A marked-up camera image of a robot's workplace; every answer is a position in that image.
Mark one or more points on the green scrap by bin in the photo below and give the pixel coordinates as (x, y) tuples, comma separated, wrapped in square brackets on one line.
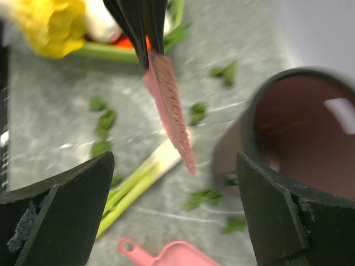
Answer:
[(198, 112)]

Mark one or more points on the green scrap right of bin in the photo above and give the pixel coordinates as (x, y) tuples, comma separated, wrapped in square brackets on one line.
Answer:
[(207, 195)]

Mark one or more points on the green scrap under right arm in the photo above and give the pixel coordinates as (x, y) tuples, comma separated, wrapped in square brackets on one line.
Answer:
[(234, 224)]

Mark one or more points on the pink hand brush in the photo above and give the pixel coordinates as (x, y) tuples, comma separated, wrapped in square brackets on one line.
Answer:
[(160, 82)]

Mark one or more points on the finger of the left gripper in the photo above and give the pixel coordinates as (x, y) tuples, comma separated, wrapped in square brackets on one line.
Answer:
[(155, 11), (129, 17)]

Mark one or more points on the orange carrot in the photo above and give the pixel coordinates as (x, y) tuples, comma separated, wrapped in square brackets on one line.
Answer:
[(123, 42)]

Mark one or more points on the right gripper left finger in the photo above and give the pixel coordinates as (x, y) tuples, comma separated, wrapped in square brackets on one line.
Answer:
[(55, 221)]

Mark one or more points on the long green paper scrap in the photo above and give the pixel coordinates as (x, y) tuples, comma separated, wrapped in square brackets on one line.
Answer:
[(104, 124)]

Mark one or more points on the brown trash bin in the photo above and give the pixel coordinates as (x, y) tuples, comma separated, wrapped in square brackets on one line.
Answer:
[(300, 123)]

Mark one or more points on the green scrap near celery root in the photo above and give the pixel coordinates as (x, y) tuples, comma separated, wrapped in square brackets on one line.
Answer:
[(227, 73)]

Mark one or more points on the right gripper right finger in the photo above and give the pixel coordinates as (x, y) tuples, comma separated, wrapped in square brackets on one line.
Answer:
[(292, 224)]

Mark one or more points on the yellow napa cabbage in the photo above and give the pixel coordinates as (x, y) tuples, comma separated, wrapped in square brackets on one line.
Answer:
[(52, 28)]

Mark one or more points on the pink dustpan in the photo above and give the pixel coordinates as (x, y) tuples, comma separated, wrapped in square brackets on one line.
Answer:
[(174, 253)]

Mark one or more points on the green vegetable basket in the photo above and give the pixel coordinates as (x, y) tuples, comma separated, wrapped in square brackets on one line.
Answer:
[(176, 33)]

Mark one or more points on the celery stalk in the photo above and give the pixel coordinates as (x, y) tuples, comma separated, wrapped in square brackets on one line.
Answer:
[(162, 160)]

